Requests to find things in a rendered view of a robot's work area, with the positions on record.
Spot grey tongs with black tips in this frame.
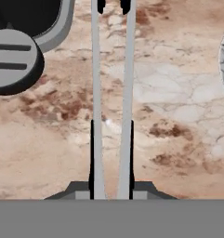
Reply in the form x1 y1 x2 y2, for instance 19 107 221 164
88 0 137 200

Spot grey round disc with slots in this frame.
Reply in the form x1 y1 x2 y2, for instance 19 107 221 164
0 28 46 97

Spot black basin with grey rim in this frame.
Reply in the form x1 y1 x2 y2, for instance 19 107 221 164
0 0 76 54

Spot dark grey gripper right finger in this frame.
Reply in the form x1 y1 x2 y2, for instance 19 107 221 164
133 180 178 200

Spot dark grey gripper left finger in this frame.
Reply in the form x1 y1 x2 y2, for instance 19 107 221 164
44 180 91 200

